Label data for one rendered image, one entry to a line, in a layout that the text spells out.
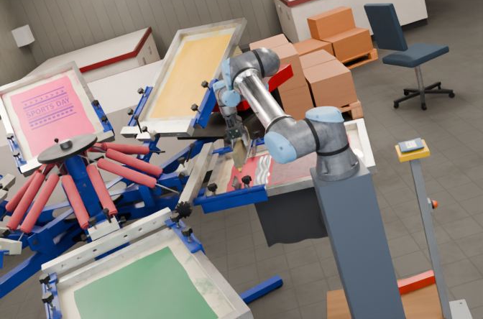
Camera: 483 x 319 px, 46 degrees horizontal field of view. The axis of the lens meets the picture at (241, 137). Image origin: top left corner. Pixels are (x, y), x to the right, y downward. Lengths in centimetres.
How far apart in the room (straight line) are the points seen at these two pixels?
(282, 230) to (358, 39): 521
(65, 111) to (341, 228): 239
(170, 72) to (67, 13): 752
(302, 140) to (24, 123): 246
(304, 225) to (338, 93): 323
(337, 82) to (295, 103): 46
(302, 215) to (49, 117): 195
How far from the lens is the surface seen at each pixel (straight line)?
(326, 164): 192
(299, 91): 567
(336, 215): 196
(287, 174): 266
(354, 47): 764
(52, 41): 1129
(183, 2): 1085
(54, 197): 563
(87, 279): 244
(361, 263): 208
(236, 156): 258
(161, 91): 367
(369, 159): 253
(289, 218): 266
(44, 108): 399
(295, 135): 184
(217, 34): 369
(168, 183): 287
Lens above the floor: 204
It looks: 19 degrees down
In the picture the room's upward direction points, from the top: 18 degrees counter-clockwise
